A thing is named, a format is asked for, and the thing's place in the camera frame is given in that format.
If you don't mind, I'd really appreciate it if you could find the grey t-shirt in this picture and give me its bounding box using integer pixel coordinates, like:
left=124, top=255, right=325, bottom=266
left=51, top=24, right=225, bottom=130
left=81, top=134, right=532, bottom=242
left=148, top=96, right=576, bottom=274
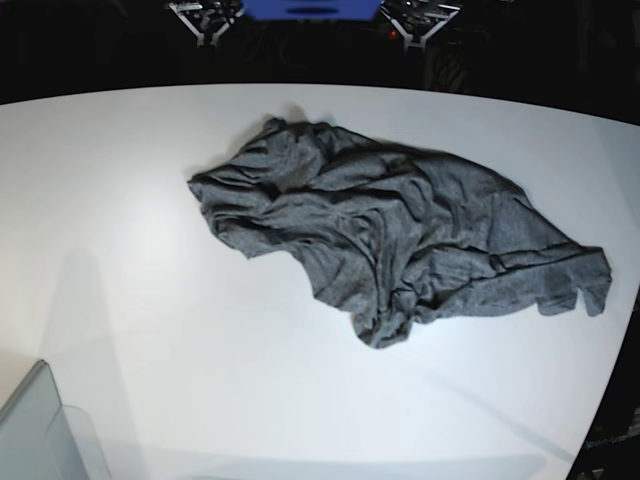
left=188, top=118, right=612, bottom=349

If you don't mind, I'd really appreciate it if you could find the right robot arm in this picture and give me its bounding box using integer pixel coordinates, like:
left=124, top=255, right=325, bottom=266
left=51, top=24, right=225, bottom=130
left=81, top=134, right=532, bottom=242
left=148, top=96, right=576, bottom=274
left=166, top=0, right=245, bottom=47

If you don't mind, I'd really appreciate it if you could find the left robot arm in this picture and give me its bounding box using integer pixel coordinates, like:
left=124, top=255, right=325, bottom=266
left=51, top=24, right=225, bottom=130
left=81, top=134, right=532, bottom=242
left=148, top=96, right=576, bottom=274
left=380, top=0, right=463, bottom=52

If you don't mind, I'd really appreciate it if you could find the blue plastic bin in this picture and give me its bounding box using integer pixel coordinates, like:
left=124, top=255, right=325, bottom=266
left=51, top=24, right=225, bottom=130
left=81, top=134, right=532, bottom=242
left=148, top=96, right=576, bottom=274
left=243, top=0, right=382, bottom=21

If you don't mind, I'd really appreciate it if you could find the translucent grey tray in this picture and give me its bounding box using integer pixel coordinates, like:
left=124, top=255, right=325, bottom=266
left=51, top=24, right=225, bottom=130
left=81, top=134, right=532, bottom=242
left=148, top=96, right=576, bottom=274
left=1, top=360, right=112, bottom=480

